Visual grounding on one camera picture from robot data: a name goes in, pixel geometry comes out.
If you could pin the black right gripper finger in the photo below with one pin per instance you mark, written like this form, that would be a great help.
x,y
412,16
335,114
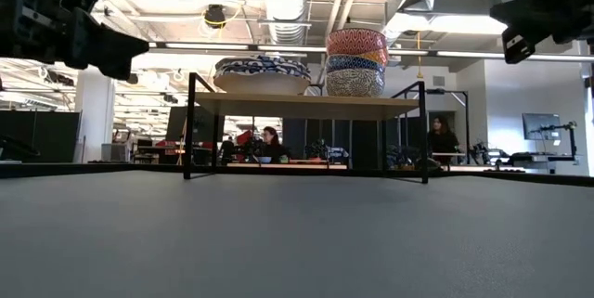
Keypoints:
x,y
517,47
533,15

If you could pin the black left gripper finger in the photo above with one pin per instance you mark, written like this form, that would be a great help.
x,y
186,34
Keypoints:
x,y
115,71
118,49

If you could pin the blue and white patterned plate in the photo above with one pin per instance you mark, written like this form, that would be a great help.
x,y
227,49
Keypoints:
x,y
262,63

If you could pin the white shallow bowl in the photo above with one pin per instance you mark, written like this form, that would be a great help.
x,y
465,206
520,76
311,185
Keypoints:
x,y
260,85

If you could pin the red patterned bowl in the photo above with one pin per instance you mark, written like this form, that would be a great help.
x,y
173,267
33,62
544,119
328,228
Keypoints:
x,y
355,40

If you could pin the grey floral patterned bowl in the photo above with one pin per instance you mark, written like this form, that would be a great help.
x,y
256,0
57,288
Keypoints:
x,y
355,83

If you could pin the blue diamond bowl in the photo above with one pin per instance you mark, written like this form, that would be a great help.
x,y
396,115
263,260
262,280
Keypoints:
x,y
348,63

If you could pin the grey computer monitor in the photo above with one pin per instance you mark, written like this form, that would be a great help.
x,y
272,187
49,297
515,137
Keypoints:
x,y
540,124

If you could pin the long ceiling light strip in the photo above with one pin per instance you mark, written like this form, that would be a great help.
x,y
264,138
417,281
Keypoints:
x,y
209,46

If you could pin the black partition panel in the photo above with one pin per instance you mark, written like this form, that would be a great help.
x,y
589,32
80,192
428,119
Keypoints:
x,y
42,135

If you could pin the black computer monitor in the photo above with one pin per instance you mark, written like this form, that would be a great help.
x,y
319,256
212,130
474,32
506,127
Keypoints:
x,y
204,124

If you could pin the person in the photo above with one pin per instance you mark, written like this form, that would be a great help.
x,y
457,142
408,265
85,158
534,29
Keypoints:
x,y
273,147
443,142

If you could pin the small potted plant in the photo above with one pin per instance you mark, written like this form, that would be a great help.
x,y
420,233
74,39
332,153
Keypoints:
x,y
319,149

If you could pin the black metal table frame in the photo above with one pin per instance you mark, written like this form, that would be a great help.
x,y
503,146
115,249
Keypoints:
x,y
69,169

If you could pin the silver corrugated ceiling duct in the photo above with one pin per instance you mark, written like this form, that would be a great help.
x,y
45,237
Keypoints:
x,y
285,10

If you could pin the wooden shelf with black frame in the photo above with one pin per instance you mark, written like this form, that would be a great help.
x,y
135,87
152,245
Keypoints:
x,y
301,105

